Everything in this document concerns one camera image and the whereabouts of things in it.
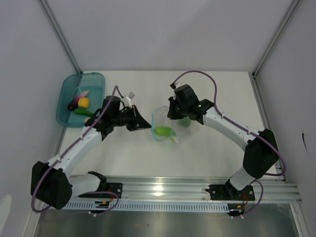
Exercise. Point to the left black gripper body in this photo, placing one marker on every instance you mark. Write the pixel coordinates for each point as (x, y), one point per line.
(122, 119)

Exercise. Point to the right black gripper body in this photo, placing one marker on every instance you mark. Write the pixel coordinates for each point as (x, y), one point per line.
(177, 111)

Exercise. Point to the light green toy cucumber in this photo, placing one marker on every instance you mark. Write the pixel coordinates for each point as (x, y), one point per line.
(163, 131)

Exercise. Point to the clear zip top bag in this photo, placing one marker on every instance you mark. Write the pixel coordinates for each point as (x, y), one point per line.
(180, 134)

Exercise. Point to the yellow toy lemon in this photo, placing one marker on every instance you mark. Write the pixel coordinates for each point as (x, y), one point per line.
(84, 102)

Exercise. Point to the green toy bell pepper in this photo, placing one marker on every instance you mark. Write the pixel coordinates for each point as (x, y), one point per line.
(185, 122)

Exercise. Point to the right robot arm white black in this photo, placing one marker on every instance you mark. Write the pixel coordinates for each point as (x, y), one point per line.
(259, 147)

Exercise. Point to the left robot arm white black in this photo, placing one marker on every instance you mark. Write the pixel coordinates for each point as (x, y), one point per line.
(51, 181)

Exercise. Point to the dark green toy chili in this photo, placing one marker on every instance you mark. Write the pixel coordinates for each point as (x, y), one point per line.
(83, 112)

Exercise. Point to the purple toy eggplant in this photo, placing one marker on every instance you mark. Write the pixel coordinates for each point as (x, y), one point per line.
(74, 103)

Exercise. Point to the teal plastic bin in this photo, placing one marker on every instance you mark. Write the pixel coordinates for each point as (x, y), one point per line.
(73, 86)

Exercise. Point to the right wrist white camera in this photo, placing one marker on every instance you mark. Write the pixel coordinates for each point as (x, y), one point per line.
(176, 85)

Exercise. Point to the wrist white camera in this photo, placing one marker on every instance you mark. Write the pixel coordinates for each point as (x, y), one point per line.
(128, 99)
(176, 85)

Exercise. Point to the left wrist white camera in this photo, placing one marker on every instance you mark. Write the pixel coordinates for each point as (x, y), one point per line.
(128, 99)

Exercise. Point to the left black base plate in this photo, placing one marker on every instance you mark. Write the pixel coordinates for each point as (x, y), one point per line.
(115, 188)

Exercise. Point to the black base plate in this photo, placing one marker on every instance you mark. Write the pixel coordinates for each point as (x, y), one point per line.
(115, 188)
(222, 192)

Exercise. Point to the white slotted cable duct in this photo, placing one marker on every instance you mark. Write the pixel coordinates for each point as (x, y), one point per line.
(97, 205)

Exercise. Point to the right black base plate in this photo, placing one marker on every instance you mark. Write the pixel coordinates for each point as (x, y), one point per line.
(222, 192)

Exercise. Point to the aluminium mounting rail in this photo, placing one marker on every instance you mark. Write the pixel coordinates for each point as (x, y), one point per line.
(167, 189)

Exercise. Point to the left aluminium frame post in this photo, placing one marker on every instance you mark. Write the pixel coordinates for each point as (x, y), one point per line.
(59, 34)

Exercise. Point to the aluminium frame post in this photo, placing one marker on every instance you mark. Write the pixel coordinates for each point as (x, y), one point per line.
(282, 26)
(59, 34)

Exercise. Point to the right aluminium frame post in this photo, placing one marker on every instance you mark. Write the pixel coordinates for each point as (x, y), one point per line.
(282, 26)

